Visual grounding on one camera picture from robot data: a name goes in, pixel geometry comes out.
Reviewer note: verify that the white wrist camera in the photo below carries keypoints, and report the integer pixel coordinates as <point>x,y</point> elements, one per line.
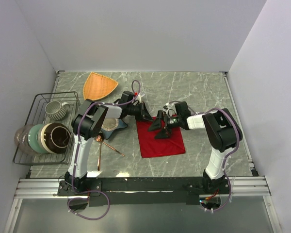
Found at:
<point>141,97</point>
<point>168,108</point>

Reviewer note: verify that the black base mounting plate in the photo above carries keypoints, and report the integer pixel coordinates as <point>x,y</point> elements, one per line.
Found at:
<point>131,190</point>

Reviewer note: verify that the red cloth napkin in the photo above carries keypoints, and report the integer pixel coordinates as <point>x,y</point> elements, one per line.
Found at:
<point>154,148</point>

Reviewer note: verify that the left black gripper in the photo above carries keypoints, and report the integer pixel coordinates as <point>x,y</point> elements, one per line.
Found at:
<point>143,114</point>

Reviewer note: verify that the copper fork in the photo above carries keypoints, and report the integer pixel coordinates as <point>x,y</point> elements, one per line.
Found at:
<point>113,149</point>

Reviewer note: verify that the orange woven basket tray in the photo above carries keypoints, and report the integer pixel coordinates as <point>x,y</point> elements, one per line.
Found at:
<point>98,86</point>

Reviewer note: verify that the grey ribbed mug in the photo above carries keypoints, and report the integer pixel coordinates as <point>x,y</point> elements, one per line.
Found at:
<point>56,110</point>

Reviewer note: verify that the blue star-shaped dish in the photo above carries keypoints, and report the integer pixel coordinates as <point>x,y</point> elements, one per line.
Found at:
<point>110,125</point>

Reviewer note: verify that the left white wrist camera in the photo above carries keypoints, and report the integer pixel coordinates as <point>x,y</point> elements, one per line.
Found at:
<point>141,97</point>

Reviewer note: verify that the black wire dish rack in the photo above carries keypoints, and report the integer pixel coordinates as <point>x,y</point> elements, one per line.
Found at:
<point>37,115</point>

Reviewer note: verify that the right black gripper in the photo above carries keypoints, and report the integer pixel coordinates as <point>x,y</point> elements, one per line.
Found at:
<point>157,123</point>

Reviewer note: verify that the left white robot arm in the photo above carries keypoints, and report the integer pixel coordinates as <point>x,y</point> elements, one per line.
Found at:
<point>87,124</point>

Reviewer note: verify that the aluminium frame rail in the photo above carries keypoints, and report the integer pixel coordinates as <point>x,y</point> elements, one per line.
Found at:
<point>48,188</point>

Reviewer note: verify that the clear glass bowl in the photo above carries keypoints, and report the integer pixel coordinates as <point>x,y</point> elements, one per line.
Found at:
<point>21,140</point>

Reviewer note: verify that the green ceramic bowl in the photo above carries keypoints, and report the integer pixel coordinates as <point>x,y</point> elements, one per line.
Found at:
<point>33,139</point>

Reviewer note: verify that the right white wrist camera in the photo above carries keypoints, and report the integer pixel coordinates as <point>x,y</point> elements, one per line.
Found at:
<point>168,108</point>

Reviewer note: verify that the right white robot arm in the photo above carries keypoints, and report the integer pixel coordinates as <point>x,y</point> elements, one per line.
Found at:
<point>222,130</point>

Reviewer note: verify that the copper spoon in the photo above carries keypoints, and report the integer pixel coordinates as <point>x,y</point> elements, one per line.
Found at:
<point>99,140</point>

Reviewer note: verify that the brown cream ceramic bowl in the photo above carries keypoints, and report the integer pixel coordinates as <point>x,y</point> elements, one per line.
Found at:
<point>54,137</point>

